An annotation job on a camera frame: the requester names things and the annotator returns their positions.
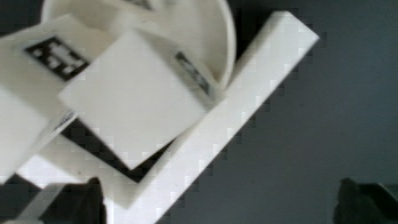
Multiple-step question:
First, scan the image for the white stool leg with tag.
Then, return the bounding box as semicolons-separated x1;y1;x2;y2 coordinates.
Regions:
58;30;222;168

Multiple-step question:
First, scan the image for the white round stool seat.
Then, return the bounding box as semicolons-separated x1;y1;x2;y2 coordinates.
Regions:
40;0;236;87

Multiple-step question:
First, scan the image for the white front fence bar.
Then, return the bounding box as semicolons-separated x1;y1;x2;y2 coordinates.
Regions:
15;136;138;224

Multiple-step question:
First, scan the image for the white fence bar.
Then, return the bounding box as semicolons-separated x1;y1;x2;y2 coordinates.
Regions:
15;136;138;224
108;11;318;224

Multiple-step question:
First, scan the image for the white right fence bar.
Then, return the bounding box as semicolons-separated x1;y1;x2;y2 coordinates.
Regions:
108;11;318;224

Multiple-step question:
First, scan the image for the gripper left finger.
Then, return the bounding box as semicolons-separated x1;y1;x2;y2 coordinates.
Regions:
10;176;108;224

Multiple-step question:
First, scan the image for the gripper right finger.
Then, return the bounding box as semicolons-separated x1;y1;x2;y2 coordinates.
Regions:
334;178;398;224

